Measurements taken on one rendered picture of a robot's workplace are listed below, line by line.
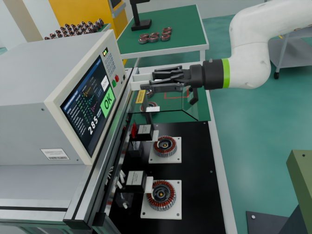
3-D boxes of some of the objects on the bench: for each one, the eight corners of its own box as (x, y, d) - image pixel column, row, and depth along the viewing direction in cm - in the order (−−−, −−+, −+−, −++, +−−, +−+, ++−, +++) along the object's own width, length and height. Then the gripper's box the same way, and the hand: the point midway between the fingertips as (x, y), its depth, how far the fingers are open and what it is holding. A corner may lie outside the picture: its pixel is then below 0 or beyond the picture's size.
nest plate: (181, 138, 98) (181, 136, 97) (181, 163, 87) (181, 161, 86) (152, 139, 100) (152, 138, 100) (148, 163, 89) (148, 161, 88)
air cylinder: (134, 189, 80) (131, 182, 77) (131, 207, 75) (127, 200, 71) (123, 189, 81) (119, 182, 78) (119, 207, 75) (114, 200, 72)
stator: (174, 182, 78) (173, 177, 76) (178, 210, 70) (177, 205, 67) (147, 185, 79) (146, 180, 77) (147, 213, 71) (146, 209, 68)
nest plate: (181, 181, 80) (181, 179, 79) (181, 219, 68) (181, 218, 68) (146, 181, 82) (145, 179, 81) (140, 218, 71) (139, 217, 70)
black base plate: (207, 123, 106) (207, 120, 104) (230, 267, 58) (231, 265, 57) (126, 127, 114) (125, 124, 113) (87, 256, 66) (85, 255, 65)
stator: (177, 139, 96) (176, 134, 93) (177, 158, 87) (176, 152, 85) (155, 140, 98) (154, 135, 95) (152, 158, 89) (151, 153, 87)
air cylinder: (143, 145, 98) (140, 138, 95) (140, 157, 93) (138, 149, 89) (133, 145, 99) (131, 138, 96) (130, 157, 94) (127, 150, 90)
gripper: (204, 101, 57) (129, 107, 62) (200, 73, 70) (138, 79, 75) (204, 79, 53) (123, 87, 57) (200, 53, 65) (133, 61, 70)
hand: (140, 81), depth 65 cm, fingers open, 4 cm apart
